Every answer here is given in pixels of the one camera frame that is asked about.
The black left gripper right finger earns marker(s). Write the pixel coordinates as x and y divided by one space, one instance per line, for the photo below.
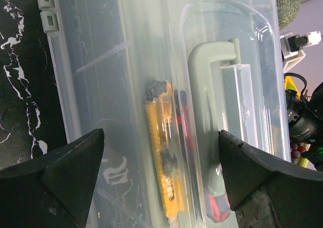
266 191

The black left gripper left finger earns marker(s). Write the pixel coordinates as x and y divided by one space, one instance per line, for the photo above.
55 189

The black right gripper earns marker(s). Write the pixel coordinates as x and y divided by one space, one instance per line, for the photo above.
305 121

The yellow utility knife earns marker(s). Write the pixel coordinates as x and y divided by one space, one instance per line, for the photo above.
159 111

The clear and green toolbox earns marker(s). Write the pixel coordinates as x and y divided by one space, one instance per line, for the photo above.
162 78

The yellow plastic bin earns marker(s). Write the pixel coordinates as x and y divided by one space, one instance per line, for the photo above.
290 85

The purple grape bunch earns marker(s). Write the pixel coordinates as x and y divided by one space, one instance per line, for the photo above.
296 151

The green netted melon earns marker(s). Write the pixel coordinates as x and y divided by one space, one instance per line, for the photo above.
287 11

